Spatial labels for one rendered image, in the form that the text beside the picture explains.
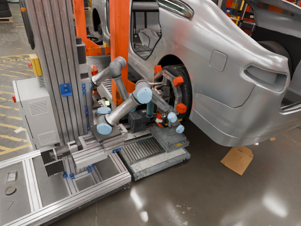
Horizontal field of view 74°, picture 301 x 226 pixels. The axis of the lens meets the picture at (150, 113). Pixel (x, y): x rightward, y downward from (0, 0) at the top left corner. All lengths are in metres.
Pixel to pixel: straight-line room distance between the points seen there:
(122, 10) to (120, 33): 0.23
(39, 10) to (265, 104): 1.66
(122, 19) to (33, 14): 1.06
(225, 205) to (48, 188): 1.88
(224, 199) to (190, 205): 0.42
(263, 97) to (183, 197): 1.38
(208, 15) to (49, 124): 1.62
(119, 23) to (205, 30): 0.90
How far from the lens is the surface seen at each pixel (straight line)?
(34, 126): 1.75
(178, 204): 2.39
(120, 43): 2.36
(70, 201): 2.15
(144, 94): 1.44
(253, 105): 1.72
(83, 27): 4.24
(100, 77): 2.13
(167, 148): 2.65
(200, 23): 1.99
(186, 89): 2.16
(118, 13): 2.29
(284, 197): 2.99
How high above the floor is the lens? 2.02
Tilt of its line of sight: 35 degrees down
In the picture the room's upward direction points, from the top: 6 degrees clockwise
